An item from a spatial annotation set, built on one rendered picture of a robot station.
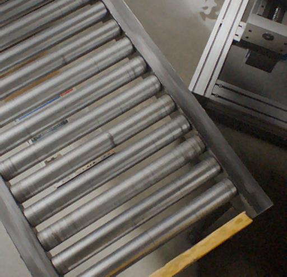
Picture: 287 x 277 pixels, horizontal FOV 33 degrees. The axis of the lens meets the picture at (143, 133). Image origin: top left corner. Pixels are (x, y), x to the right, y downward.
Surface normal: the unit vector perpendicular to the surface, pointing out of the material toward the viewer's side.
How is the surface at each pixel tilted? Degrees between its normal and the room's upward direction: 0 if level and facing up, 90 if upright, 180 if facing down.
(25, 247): 0
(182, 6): 0
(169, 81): 0
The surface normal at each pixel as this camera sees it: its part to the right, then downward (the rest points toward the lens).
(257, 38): -0.38, 0.87
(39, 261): 0.04, -0.33
